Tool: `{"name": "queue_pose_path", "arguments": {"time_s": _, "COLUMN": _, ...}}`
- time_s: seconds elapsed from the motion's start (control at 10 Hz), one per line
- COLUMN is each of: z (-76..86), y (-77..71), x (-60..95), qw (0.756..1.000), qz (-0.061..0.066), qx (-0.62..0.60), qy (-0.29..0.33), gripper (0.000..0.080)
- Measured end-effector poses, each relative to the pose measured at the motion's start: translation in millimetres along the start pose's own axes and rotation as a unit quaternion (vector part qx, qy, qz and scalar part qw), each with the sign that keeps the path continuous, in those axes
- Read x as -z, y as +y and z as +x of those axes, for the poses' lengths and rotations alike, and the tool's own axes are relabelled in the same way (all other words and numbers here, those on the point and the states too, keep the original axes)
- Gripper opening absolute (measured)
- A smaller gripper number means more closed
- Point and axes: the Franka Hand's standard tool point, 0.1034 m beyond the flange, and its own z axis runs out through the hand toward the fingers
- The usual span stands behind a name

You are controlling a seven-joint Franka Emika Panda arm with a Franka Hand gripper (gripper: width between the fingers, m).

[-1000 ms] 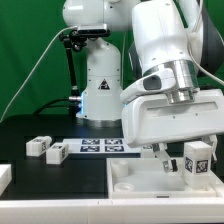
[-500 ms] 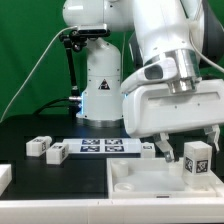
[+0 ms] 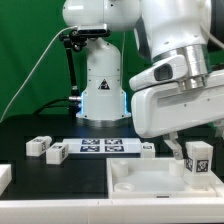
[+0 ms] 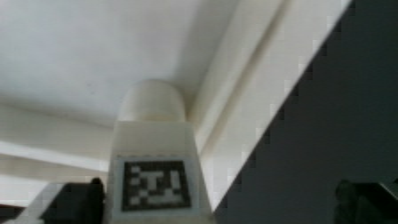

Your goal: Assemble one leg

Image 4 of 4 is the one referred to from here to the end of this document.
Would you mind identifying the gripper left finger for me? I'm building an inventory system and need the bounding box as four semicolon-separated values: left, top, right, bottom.
39;178;105;224

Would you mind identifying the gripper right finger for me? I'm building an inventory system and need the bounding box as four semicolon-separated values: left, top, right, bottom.
334;179;398;224

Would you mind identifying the white table leg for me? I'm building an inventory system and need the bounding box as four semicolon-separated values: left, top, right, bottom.
103;80;217;224

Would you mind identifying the white square table top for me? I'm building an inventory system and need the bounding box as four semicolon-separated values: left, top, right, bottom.
0;0;352;224

